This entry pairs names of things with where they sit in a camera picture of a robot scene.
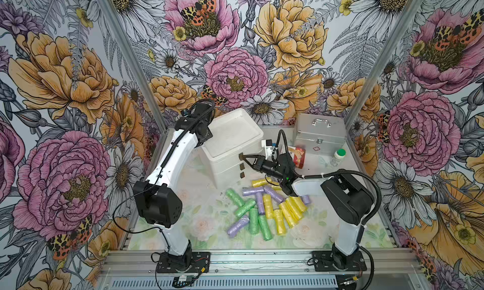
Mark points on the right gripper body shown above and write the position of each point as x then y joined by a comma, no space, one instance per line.
269,168

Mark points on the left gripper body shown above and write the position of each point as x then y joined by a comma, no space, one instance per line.
203,139

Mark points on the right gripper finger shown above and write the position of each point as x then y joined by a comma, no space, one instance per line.
251,160
254,166

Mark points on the yellow roll top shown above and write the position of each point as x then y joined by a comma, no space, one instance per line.
260,182

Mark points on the yellow roll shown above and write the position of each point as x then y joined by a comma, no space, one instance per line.
296,213
287,214
301,206
279,219
260,182

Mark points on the white plastic drawer unit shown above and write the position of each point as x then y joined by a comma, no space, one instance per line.
234,133

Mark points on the yellow roll bottom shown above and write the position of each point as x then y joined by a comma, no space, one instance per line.
279,219

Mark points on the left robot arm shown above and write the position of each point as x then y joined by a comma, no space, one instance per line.
156,199

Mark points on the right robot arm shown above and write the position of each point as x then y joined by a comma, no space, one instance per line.
354,196

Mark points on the red white carton box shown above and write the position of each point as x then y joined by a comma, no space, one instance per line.
298,156

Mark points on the purple roll diagonal middle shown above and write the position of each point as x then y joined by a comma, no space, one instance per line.
275,196

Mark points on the purple roll horizontal middle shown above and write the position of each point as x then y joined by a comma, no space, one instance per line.
253,191

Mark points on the purple roll vertical middle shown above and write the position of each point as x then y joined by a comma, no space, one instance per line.
260,203

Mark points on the yellow roll vertical middle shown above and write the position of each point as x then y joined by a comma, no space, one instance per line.
268,206

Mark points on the green roll upper left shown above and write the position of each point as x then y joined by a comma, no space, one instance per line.
235,198

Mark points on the green roll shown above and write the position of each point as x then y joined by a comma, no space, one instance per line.
264,227
235,198
253,224

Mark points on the purple roll far right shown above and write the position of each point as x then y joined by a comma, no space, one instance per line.
306,199

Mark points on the purple roll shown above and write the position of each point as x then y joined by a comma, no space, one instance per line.
306,199
236,227

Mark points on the green roll diagonal left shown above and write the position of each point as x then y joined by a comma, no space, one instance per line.
242,210

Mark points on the silver aluminium case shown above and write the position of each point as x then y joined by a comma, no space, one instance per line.
319,134

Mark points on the green roll bottom right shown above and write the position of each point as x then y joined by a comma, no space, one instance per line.
264,227

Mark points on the green roll bottom left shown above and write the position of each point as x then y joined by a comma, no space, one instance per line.
253,224

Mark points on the white bottle green cap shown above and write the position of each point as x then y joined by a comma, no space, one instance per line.
337,158

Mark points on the purple roll bottom left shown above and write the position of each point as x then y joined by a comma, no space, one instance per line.
236,227

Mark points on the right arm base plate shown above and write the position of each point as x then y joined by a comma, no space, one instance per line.
329,261

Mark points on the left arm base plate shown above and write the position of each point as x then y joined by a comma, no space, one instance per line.
191,262

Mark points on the aluminium front rail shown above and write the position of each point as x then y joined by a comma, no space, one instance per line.
384,268

